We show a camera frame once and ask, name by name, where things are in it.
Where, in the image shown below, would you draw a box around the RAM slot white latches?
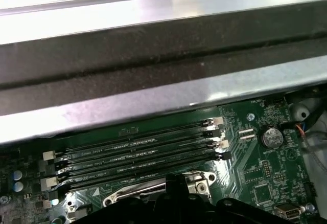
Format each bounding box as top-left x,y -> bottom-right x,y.
42,116 -> 225,161
40,139 -> 230,191

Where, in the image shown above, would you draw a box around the CPU socket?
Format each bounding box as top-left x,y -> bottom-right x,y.
102,170 -> 218,209

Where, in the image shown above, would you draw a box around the silver USB port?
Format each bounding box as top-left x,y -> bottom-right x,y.
274,203 -> 301,221

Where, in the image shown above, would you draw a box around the silver coin battery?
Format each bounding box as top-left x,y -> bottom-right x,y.
259,125 -> 285,149

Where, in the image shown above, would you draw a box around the metal wire locking lever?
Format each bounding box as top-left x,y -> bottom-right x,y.
102,181 -> 167,207

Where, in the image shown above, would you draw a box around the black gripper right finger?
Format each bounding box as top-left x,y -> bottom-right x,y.
182,174 -> 291,224

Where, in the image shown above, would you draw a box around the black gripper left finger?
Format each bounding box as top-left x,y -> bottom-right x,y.
73,173 -> 183,224

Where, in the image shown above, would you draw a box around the black PC case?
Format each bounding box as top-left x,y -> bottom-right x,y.
0,0 -> 327,224

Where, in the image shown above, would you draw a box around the grey sleeved wire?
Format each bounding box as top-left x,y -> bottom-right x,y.
279,121 -> 327,173

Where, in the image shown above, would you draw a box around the green motherboard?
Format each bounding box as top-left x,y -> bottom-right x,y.
0,97 -> 327,224

